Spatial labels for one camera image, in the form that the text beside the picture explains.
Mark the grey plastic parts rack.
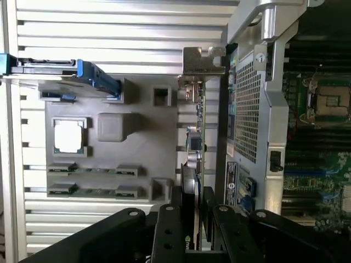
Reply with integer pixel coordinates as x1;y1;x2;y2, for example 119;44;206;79
37;76;179;204

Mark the silver CPU chip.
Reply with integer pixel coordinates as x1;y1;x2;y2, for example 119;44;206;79
53;120;84;154

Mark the green motherboard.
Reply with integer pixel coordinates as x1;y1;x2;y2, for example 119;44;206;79
281;35;351;234

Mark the black label sticker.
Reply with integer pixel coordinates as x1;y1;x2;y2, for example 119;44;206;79
225;161;239;206

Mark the blue expansion slot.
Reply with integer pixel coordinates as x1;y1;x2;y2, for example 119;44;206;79
283;168;325;176

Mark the silver open PC case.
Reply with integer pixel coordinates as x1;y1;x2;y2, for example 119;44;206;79
214;0;351;233

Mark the disk drive with blue caddy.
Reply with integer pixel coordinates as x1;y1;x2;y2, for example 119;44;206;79
0;52;123;100

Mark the green RAM stick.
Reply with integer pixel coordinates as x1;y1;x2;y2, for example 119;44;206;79
48;163;143;176
48;184;145;198

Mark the CPU socket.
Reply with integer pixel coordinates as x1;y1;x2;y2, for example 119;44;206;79
303;78;351;125

